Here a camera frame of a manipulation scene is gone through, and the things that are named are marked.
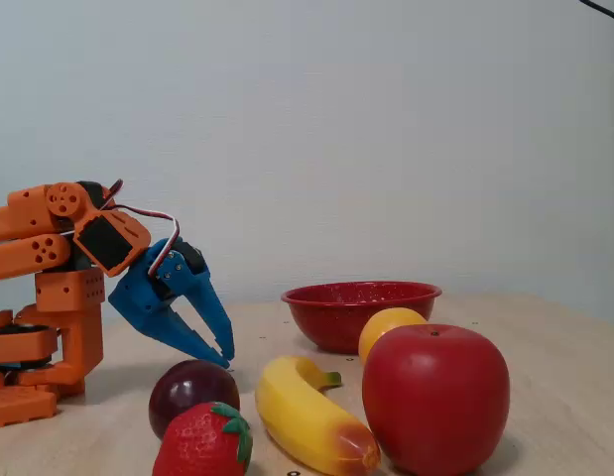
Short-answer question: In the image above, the yellow orange peach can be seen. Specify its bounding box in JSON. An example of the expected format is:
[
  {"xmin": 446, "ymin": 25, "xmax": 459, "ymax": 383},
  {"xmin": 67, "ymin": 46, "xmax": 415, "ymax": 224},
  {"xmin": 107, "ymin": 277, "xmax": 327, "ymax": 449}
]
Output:
[{"xmin": 358, "ymin": 306, "xmax": 428, "ymax": 366}]

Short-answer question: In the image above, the red white black servo cable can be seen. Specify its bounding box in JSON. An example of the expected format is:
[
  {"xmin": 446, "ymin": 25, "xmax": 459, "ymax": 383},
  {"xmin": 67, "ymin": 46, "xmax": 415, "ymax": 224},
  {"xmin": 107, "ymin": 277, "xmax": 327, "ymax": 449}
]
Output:
[
  {"xmin": 110, "ymin": 202, "xmax": 183, "ymax": 275},
  {"xmin": 101, "ymin": 178, "xmax": 125, "ymax": 205}
]

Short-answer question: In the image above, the dark purple plum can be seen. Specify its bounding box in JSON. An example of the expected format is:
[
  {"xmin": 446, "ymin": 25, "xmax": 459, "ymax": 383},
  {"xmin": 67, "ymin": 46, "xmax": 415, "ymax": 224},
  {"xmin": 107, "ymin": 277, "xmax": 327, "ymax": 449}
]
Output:
[{"xmin": 148, "ymin": 359, "xmax": 241, "ymax": 441}]

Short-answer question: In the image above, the yellow banana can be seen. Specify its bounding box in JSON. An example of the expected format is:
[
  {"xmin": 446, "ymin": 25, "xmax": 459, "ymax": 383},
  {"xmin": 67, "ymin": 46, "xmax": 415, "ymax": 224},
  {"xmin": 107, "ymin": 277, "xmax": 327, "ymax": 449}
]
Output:
[{"xmin": 254, "ymin": 355, "xmax": 382, "ymax": 476}]

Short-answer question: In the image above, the red strawberry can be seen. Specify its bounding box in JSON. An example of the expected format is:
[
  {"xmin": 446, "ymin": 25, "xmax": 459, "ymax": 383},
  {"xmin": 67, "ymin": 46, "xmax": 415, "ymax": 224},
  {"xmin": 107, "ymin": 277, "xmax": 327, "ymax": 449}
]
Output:
[{"xmin": 152, "ymin": 401, "xmax": 254, "ymax": 476}]

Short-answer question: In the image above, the thin black cable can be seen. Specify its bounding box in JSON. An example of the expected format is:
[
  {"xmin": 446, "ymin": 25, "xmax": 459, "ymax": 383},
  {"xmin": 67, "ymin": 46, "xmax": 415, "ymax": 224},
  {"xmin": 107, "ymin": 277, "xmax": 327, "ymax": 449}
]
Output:
[{"xmin": 578, "ymin": 0, "xmax": 614, "ymax": 25}]

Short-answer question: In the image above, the red speckled bowl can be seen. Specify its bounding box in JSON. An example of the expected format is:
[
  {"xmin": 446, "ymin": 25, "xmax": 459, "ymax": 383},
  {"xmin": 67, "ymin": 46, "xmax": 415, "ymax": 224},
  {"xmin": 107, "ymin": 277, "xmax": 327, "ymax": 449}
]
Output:
[{"xmin": 280, "ymin": 281, "xmax": 443, "ymax": 355}]

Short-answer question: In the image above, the red apple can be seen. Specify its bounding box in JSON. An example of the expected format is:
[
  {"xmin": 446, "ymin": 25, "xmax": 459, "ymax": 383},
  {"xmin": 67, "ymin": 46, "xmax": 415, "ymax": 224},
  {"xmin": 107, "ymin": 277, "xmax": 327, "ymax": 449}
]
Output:
[{"xmin": 361, "ymin": 323, "xmax": 511, "ymax": 476}]

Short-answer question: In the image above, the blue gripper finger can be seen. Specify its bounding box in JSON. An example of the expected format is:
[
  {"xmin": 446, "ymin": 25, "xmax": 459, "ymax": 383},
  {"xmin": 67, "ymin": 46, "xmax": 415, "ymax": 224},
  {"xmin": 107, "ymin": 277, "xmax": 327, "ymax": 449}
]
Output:
[
  {"xmin": 150, "ymin": 250, "xmax": 236, "ymax": 361},
  {"xmin": 152, "ymin": 303, "xmax": 231, "ymax": 370}
]

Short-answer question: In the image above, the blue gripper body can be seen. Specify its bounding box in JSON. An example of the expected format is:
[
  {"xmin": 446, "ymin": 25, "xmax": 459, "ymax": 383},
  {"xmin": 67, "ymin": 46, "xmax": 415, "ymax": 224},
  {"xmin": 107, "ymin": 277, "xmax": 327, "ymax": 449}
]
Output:
[{"xmin": 107, "ymin": 237, "xmax": 208, "ymax": 343}]

